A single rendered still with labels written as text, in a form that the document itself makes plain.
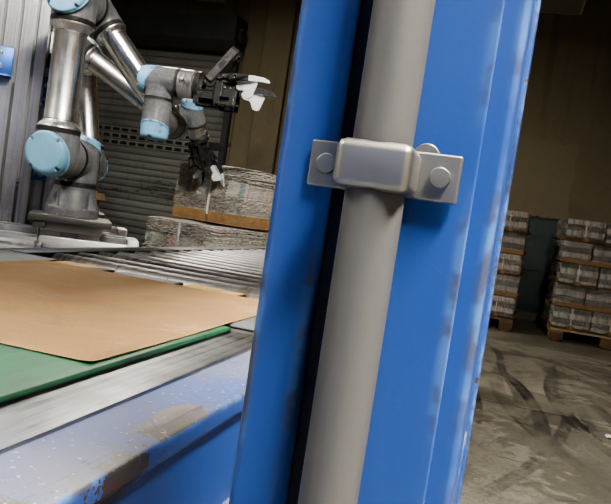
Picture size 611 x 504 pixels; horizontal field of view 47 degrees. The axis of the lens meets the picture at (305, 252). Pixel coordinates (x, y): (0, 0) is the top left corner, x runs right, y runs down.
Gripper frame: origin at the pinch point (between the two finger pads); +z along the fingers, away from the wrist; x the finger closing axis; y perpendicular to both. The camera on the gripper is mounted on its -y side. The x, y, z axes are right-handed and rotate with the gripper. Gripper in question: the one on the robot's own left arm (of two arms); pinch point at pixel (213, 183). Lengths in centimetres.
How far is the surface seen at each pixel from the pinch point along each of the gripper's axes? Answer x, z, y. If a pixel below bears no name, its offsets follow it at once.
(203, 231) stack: 12.1, 8.2, 22.9
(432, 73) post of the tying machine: 175, -94, 167
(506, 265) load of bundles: -42, 292, -449
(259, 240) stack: 18.4, 22.5, 0.4
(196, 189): -9.2, 3.3, 0.9
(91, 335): 142, -71, 162
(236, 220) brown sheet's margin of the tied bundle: 14.1, 11.4, 6.4
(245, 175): 14.7, -3.6, -3.1
